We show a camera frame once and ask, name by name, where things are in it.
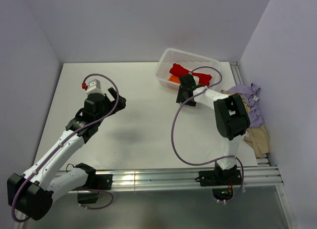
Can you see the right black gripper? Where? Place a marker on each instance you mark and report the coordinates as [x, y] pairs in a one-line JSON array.
[[181, 98]]

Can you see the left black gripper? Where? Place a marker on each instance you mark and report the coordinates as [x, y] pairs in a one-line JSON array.
[[114, 95]]

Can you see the white plastic basket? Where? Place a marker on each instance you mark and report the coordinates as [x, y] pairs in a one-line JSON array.
[[188, 61]]

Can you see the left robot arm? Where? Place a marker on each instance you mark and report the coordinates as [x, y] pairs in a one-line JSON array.
[[32, 193]]

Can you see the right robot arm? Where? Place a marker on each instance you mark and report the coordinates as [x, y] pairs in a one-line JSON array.
[[231, 116]]

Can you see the rolled orange t-shirt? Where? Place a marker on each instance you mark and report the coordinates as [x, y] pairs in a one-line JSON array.
[[174, 79]]

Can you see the purple t-shirt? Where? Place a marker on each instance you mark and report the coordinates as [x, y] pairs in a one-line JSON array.
[[251, 95]]

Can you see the beige t-shirt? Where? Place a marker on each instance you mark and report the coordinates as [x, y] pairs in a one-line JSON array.
[[257, 137]]

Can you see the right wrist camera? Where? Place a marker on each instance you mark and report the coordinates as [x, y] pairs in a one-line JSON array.
[[196, 79]]

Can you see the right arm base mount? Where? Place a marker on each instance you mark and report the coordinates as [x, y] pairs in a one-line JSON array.
[[222, 182]]

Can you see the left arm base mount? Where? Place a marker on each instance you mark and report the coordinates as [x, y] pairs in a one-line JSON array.
[[89, 194]]

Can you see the aluminium rail frame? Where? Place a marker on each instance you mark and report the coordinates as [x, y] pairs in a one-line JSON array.
[[134, 145]]

